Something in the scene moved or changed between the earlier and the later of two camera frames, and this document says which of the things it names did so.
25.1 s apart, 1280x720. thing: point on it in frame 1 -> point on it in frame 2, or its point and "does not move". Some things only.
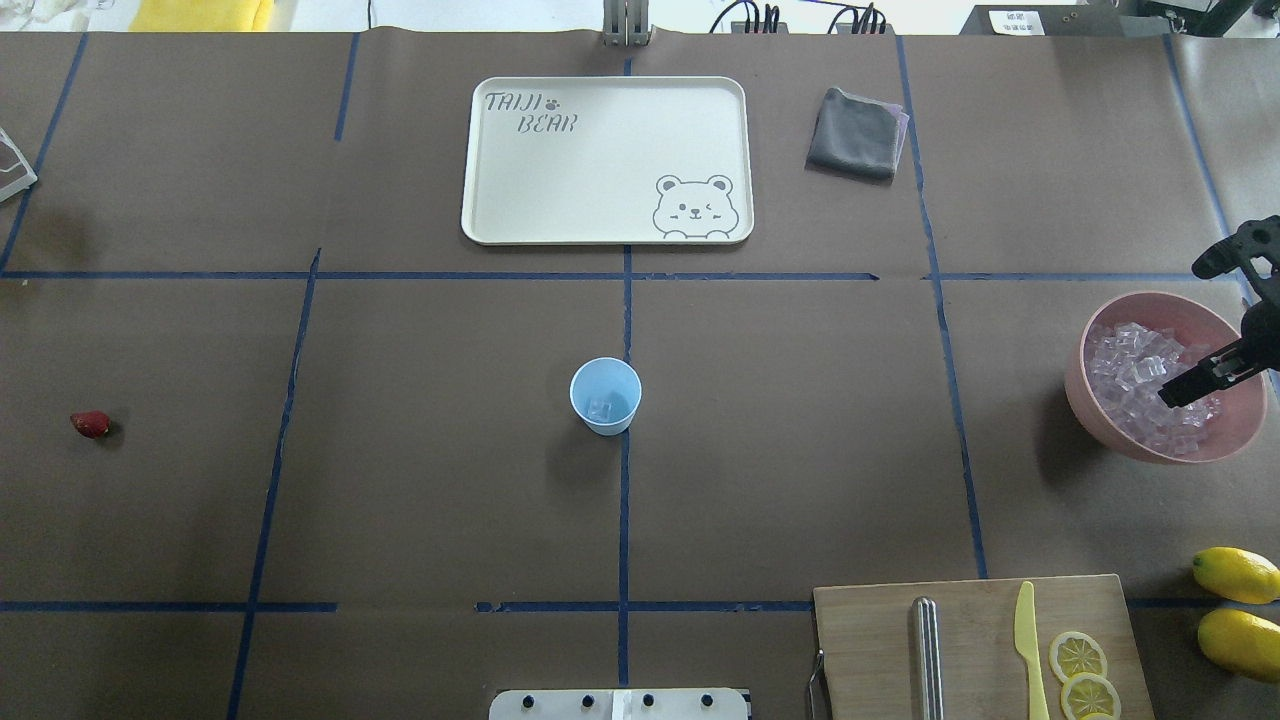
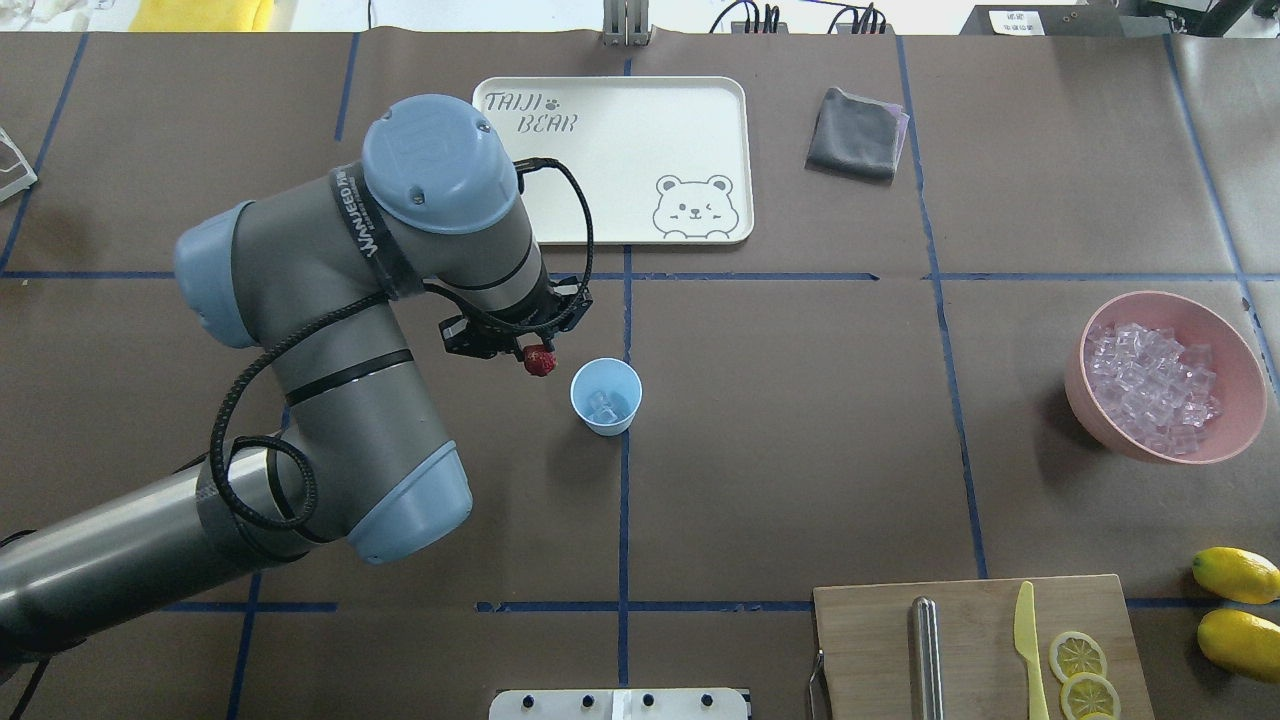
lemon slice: (1074, 652) does not move
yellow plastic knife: (1026, 639) does not move
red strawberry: (90, 423) -> (538, 360)
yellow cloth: (204, 16) does not move
